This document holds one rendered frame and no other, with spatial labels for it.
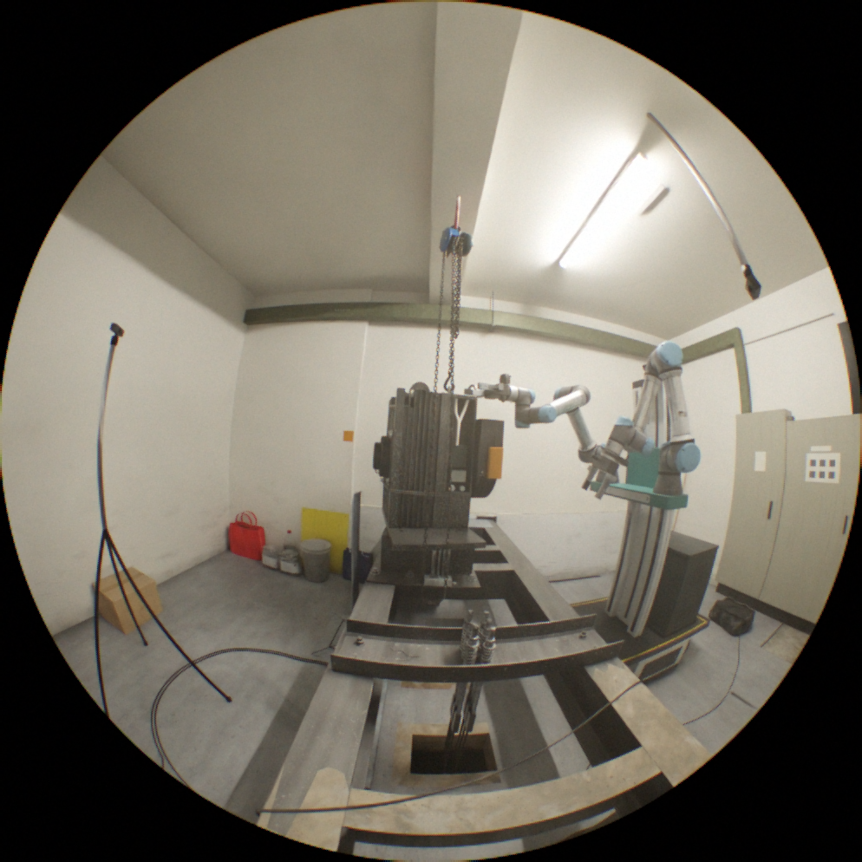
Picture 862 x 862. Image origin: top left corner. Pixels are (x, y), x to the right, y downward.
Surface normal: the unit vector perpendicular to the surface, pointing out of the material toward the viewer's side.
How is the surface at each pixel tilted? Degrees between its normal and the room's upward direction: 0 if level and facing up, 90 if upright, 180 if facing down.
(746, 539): 90
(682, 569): 90
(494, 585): 90
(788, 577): 90
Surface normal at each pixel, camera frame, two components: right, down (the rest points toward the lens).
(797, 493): -1.00, -0.07
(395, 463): 0.23, -0.03
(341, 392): 0.01, -0.05
